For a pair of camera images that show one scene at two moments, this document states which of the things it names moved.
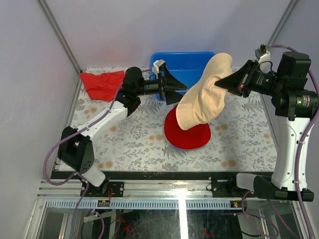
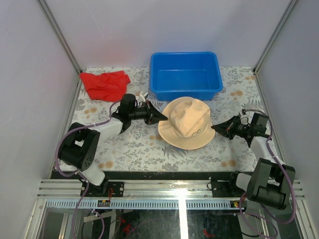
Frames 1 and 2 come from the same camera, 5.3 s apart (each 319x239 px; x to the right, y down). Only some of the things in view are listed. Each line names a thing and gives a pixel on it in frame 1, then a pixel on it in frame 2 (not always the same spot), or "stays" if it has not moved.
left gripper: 171,82 -> 152,112
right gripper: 239,82 -> 227,128
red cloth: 104,86 stays
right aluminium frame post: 291,4 stays
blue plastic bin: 187,67 stays
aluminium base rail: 181,188 stays
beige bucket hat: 205,100 -> 188,125
